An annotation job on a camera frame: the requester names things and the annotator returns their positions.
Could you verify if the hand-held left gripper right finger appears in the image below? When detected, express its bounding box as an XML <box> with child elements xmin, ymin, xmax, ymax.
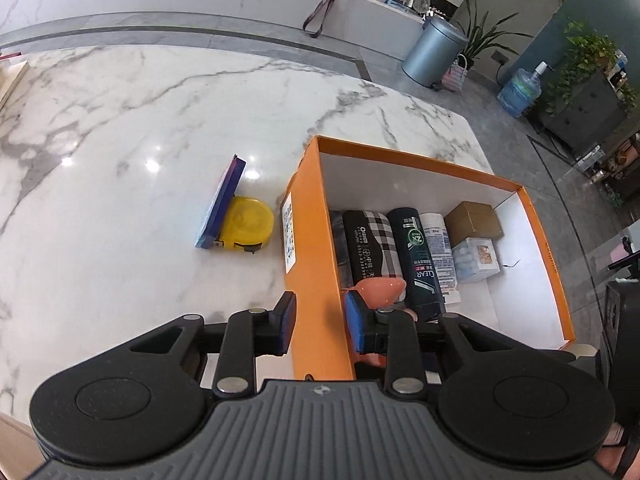
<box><xmin>344</xmin><ymin>291</ymin><xmax>538</xmax><ymax>396</ymax></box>

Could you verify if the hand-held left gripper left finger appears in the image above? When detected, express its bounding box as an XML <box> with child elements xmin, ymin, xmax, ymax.
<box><xmin>129</xmin><ymin>291</ymin><xmax>298</xmax><ymax>397</ymax></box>

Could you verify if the pink pump bottle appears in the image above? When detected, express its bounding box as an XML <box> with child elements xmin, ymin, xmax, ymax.
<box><xmin>345</xmin><ymin>277</ymin><xmax>418</xmax><ymax>368</ymax></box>

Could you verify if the orange cardboard box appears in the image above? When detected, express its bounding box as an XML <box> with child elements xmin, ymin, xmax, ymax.
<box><xmin>279</xmin><ymin>135</ymin><xmax>577</xmax><ymax>381</ymax></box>

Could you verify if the black shampoo bottle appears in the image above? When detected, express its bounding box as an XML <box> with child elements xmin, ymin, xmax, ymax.
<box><xmin>387</xmin><ymin>207</ymin><xmax>448</xmax><ymax>323</ymax></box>

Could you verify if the white barcode bottle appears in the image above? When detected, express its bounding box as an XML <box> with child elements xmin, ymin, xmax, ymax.
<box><xmin>420</xmin><ymin>212</ymin><xmax>460</xmax><ymax>306</ymax></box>

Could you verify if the clear plastic swab box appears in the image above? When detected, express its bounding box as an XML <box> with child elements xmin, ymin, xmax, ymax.
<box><xmin>451</xmin><ymin>236</ymin><xmax>501</xmax><ymax>286</ymax></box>

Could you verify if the brown cube box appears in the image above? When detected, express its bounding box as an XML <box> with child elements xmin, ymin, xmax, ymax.
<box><xmin>445</xmin><ymin>201</ymin><xmax>504</xmax><ymax>243</ymax></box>

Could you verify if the plaid fabric pack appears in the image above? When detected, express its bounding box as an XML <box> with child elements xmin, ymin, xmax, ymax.
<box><xmin>330</xmin><ymin>209</ymin><xmax>405</xmax><ymax>292</ymax></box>

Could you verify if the yellow tape measure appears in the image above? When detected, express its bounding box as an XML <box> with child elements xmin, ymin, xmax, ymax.
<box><xmin>214</xmin><ymin>196</ymin><xmax>275</xmax><ymax>253</ymax></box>

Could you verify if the dark blue flat box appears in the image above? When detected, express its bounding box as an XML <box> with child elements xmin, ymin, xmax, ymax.
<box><xmin>195</xmin><ymin>156</ymin><xmax>247</xmax><ymax>250</ymax></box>

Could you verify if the woven checked bag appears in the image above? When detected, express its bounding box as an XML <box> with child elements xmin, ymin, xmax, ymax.
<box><xmin>441</xmin><ymin>55</ymin><xmax>469</xmax><ymax>93</ymax></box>

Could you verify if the blue water jug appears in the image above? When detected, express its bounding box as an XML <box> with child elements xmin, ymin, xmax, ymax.
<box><xmin>496</xmin><ymin>61</ymin><xmax>549</xmax><ymax>118</ymax></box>

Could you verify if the grey metal trash can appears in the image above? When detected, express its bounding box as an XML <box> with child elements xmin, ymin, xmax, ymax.
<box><xmin>401</xmin><ymin>14</ymin><xmax>471</xmax><ymax>86</ymax></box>

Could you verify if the person's sandalled foot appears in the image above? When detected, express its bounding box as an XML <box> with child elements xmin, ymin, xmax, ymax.
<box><xmin>595</xmin><ymin>425</ymin><xmax>640</xmax><ymax>480</ymax></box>

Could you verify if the black cabinet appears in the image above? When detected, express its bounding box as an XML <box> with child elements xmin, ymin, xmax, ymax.
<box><xmin>527</xmin><ymin>67</ymin><xmax>633</xmax><ymax>153</ymax></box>

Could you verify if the long-leaf potted plant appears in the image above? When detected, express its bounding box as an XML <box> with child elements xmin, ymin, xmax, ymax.
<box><xmin>452</xmin><ymin>0</ymin><xmax>533</xmax><ymax>68</ymax></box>

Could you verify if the bushy green potted plant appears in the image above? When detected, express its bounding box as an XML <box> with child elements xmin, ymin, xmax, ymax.
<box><xmin>542</xmin><ymin>20</ymin><xmax>637</xmax><ymax>116</ymax></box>

